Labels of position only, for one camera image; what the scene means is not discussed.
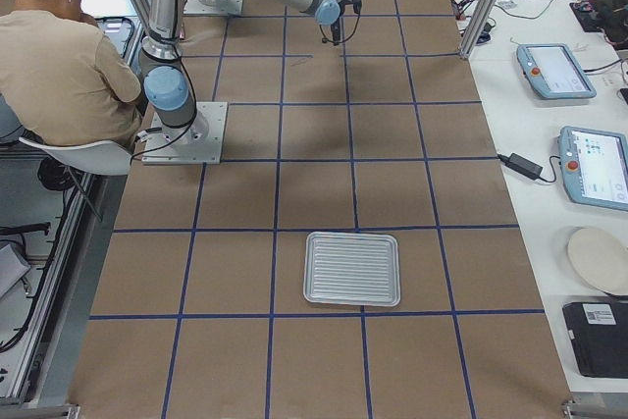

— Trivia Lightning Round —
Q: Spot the teach pendant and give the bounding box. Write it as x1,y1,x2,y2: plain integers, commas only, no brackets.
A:
516,43,597,100
557,127,627,211

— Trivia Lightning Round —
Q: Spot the black power adapter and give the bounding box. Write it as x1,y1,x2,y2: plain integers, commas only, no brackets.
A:
497,153,547,182

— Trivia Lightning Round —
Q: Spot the aluminium frame post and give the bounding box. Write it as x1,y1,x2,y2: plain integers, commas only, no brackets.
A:
458,0,516,61

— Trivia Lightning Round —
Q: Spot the black laptop case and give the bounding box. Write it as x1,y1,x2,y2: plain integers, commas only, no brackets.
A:
562,302,627,379

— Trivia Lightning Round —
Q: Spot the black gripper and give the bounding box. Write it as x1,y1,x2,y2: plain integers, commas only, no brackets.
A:
331,0,362,45

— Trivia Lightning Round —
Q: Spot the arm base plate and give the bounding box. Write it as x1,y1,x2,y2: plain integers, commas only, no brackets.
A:
183,0,243,17
140,102,228,165

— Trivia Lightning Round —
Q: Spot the lower teach pendant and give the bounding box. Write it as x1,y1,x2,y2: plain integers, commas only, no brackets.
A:
557,127,627,211

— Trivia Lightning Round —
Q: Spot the white chair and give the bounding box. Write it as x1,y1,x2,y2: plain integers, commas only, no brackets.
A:
18,136,136,223

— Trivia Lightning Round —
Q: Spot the upper teach pendant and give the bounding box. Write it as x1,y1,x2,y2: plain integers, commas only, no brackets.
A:
516,43,597,100

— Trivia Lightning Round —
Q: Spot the beige round plate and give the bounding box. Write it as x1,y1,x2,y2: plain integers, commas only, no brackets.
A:
567,228,627,296

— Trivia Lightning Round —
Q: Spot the person in beige shirt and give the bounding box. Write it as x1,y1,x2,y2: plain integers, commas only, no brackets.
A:
0,0,148,148

